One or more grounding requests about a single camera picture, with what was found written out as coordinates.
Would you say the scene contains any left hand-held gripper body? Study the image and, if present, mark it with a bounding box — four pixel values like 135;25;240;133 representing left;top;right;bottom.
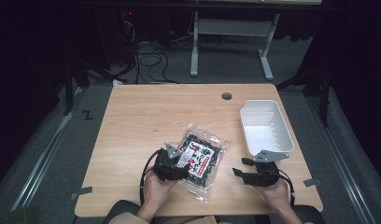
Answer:
152;142;184;183

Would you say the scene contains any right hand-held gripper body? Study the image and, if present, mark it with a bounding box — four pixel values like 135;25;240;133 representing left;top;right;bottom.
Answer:
241;149;290;189

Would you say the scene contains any clear packet of dark seaweed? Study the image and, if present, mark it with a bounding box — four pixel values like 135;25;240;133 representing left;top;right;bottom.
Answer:
175;122;233;205

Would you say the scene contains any person's right hand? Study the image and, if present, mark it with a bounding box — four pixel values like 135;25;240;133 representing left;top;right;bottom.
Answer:
261;177;291;214

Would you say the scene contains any person's left hand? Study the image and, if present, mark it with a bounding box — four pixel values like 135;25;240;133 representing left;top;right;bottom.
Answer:
142;170;177;215

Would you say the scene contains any white plastic bin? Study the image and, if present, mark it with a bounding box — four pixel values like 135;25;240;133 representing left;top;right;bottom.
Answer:
239;99;296;161

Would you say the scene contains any grey tape strip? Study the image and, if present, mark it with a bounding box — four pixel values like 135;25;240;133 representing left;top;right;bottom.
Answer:
69;186;93;201
303;176;322;189

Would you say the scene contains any black metal stand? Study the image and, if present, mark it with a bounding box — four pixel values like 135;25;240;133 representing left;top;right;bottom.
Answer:
63;57;131;118
275;63;332;128

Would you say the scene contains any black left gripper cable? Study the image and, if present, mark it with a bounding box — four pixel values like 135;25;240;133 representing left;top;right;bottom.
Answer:
138;148;163;207

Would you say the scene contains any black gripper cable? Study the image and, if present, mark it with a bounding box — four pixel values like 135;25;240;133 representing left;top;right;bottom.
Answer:
266;168;297;209
138;148;163;207

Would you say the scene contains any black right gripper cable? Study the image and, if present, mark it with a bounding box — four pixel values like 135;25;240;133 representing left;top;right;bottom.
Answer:
266;168;297;209

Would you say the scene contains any aluminium floor rail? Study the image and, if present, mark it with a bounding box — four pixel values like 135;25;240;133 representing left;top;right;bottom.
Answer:
304;94;378;224
10;86;87;212

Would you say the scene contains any tangle of black floor cables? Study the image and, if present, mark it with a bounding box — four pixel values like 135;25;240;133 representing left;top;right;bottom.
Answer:
118;12;182;86

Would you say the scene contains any white metal desk frame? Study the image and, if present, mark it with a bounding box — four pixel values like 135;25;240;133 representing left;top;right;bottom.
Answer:
190;10;282;82

